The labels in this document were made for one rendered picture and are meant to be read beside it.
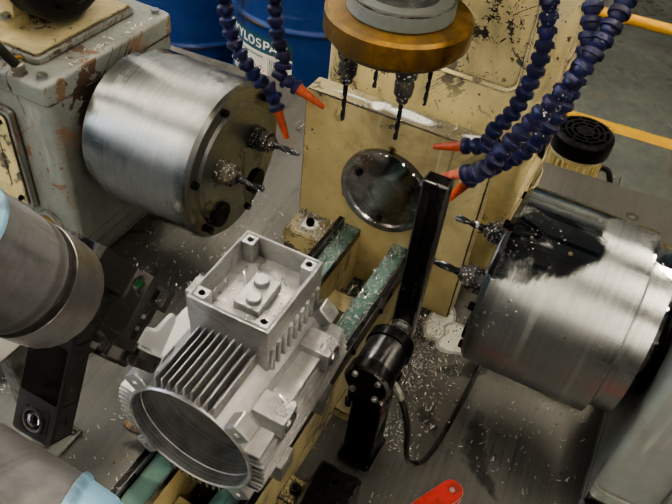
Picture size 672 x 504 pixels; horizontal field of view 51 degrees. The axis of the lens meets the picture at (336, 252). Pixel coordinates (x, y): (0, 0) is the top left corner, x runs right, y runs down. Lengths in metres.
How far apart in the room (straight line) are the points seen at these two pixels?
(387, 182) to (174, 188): 0.32
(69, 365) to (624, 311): 0.58
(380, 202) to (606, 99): 2.63
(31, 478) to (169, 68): 0.76
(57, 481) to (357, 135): 0.77
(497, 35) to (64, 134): 0.64
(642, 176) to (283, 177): 2.03
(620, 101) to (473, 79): 2.61
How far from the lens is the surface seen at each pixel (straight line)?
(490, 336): 0.88
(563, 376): 0.89
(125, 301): 0.63
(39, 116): 1.11
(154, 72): 1.07
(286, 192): 1.41
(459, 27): 0.86
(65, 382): 0.62
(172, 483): 0.92
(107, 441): 1.07
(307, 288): 0.77
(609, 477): 0.99
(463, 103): 1.11
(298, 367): 0.79
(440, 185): 0.75
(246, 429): 0.72
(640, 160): 3.30
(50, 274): 0.51
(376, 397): 0.85
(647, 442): 0.92
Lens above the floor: 1.70
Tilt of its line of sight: 44 degrees down
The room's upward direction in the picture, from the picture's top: 7 degrees clockwise
